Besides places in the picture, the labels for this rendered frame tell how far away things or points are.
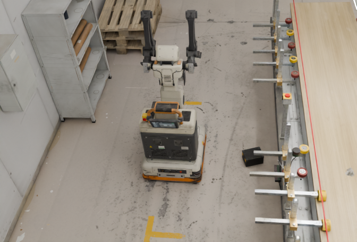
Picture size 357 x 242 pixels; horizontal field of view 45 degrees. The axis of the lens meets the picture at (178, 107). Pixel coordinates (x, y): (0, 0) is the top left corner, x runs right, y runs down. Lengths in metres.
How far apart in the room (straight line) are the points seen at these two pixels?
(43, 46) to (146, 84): 1.61
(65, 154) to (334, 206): 3.09
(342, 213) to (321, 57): 1.90
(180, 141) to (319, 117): 1.31
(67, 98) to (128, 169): 1.17
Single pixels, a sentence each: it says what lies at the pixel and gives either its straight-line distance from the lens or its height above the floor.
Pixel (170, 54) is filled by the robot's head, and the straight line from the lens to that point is 4.04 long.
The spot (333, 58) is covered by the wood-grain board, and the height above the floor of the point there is 0.90.
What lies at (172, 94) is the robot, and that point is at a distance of 4.32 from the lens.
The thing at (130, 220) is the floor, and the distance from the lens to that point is 4.46.
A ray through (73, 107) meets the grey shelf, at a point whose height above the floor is 0.25.
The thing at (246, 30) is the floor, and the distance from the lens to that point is 6.75.
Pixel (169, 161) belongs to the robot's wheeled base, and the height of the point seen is 0.28.
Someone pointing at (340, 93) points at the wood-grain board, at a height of 0.90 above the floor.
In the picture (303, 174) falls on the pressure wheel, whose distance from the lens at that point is 3.59.
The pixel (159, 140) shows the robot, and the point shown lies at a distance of 4.27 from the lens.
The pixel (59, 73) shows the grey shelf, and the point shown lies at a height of 0.79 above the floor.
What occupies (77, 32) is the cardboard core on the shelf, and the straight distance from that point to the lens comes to 5.32.
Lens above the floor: 3.70
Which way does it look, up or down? 43 degrees down
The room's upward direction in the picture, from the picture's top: 7 degrees counter-clockwise
